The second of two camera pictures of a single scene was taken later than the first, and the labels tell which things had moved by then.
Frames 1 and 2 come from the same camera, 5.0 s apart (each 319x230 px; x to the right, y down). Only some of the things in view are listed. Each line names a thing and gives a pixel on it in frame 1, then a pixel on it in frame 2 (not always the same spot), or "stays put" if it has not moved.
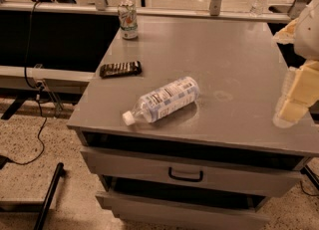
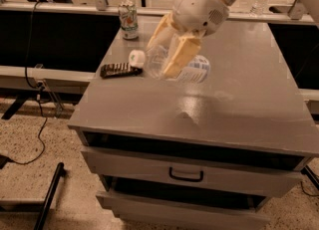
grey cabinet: [215, 166] stays put
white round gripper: [308, 33] → [196, 8]
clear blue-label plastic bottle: [164, 102] → [195, 70]
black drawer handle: [169, 171] stays put
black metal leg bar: [49, 196] stays put
